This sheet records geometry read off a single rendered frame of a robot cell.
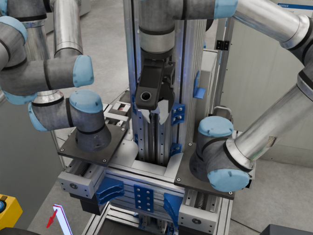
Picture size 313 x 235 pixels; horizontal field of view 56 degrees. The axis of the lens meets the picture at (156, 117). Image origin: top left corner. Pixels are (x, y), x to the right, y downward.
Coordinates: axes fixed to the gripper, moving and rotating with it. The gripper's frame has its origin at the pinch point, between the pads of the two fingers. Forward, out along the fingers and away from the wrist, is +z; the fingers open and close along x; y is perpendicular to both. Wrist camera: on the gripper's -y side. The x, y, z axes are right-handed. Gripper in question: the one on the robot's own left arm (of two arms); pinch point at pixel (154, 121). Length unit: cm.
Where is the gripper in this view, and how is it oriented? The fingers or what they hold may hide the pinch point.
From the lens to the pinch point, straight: 75.5
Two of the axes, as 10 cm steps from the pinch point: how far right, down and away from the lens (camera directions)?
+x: -9.7, -1.5, 1.8
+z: 0.0, 7.6, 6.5
